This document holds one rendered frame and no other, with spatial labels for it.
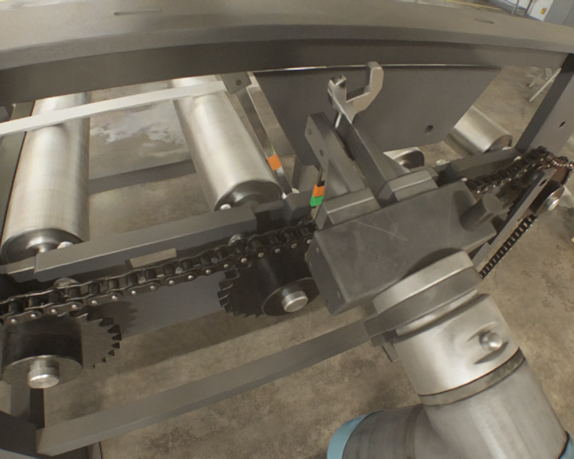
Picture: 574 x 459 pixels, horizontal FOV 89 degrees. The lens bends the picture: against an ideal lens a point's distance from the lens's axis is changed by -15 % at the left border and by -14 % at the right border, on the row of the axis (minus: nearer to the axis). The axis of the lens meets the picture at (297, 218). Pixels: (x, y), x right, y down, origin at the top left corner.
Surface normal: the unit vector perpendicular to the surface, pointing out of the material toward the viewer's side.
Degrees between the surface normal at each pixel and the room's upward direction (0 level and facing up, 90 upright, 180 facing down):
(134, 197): 0
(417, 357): 78
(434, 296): 36
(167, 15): 0
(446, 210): 16
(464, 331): 28
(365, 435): 65
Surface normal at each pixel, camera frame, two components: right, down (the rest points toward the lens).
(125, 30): 0.11, -0.68
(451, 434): -0.86, 0.18
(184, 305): 0.41, 0.69
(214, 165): -0.52, -0.35
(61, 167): 0.63, -0.68
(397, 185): 0.12, -0.45
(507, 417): -0.20, -0.32
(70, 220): 0.80, -0.59
